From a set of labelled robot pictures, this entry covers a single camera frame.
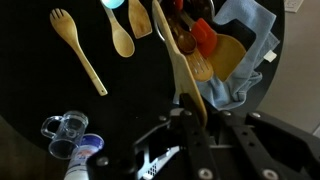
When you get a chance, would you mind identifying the white plastic basket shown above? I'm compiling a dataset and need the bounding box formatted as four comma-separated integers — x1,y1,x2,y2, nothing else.
136,146,181,180

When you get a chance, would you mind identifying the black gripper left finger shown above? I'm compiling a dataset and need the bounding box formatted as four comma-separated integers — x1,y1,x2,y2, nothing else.
132,92,218,180

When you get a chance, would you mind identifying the round black table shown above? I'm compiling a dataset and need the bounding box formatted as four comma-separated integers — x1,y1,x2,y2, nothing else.
0,0,286,180

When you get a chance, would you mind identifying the white plastic bottle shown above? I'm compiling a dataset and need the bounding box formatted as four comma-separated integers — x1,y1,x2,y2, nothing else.
63,133,105,180

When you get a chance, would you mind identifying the teal spoon with wooden handle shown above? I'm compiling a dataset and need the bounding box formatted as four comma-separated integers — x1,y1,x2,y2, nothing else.
100,0,126,10

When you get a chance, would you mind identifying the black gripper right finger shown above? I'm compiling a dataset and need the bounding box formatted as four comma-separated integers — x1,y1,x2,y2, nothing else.
208,110,320,180

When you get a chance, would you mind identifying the small red utensil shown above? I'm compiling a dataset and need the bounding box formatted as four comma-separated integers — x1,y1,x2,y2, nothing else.
172,0,185,11

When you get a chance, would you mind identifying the light wooden spork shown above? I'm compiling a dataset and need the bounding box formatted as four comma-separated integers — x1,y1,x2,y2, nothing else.
49,7,109,97

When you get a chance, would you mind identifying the light wooden spoon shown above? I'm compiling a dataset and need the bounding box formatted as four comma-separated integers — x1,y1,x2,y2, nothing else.
102,3,136,59

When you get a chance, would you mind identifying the long light wooden spatula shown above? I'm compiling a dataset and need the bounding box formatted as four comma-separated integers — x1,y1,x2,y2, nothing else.
152,0,209,128

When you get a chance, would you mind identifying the metal utensil holder cup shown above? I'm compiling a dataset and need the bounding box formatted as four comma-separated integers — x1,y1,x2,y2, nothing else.
152,0,216,44

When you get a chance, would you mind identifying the dark brown wooden spoon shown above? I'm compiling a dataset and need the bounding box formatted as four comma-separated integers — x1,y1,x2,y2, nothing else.
167,15,198,55

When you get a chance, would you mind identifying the wide rounded wooden spatula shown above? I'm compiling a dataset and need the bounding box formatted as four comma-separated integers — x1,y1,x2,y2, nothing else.
209,33,248,83

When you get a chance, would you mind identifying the white wall outlet plate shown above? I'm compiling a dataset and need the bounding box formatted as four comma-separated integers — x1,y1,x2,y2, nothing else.
284,0,305,14

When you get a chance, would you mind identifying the red silicone spatula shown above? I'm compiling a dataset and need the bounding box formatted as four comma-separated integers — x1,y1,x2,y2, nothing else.
181,11,219,59

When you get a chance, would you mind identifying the slotted wooden spatula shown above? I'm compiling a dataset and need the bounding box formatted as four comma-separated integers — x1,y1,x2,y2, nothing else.
184,47,215,83

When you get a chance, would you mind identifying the blue cloth towel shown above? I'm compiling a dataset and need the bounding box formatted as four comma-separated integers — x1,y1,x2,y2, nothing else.
172,0,281,111

